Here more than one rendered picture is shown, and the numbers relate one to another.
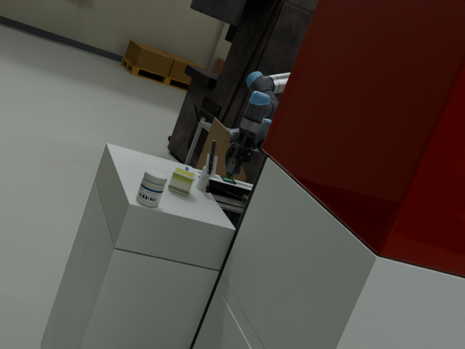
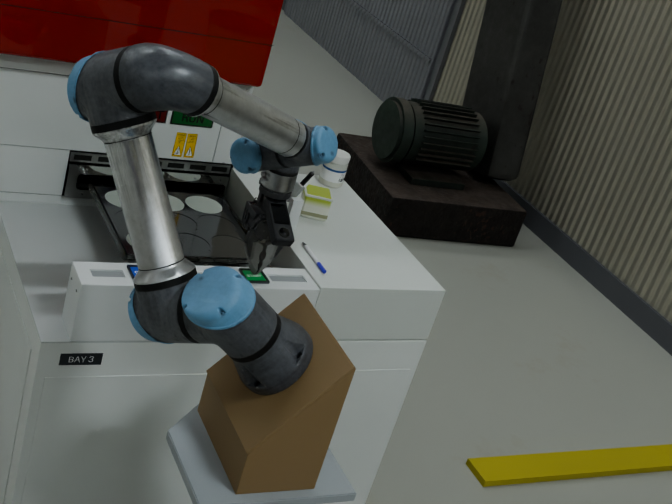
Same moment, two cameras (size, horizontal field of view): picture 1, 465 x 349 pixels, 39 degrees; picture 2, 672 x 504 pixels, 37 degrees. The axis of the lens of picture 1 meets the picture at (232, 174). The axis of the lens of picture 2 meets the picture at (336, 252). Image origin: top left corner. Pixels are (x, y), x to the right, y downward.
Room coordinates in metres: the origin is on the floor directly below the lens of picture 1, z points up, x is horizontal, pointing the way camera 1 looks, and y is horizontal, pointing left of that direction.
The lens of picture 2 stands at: (4.52, -0.19, 2.02)
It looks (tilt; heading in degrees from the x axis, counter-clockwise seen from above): 25 degrees down; 170
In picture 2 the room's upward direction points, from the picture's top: 18 degrees clockwise
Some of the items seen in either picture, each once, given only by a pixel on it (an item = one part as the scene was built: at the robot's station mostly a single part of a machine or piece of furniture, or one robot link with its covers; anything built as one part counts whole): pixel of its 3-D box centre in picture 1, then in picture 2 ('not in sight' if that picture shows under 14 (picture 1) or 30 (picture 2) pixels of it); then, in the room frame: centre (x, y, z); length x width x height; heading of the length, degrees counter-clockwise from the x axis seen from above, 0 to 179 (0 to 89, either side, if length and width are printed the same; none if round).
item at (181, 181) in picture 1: (181, 181); (315, 202); (2.11, 0.15, 1.00); 0.07 x 0.07 x 0.07; 3
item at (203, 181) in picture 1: (207, 173); (293, 201); (2.22, 0.08, 1.03); 0.06 x 0.04 x 0.13; 22
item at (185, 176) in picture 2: not in sight; (148, 185); (2.02, -0.28, 0.89); 0.44 x 0.02 x 0.10; 112
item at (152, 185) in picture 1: (151, 188); (334, 168); (1.86, 0.21, 1.01); 0.07 x 0.07 x 0.10
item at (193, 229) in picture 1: (158, 201); (325, 249); (2.15, 0.21, 0.89); 0.62 x 0.35 x 0.14; 22
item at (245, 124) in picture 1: (250, 125); (277, 178); (2.51, 0.00, 1.20); 0.08 x 0.08 x 0.05
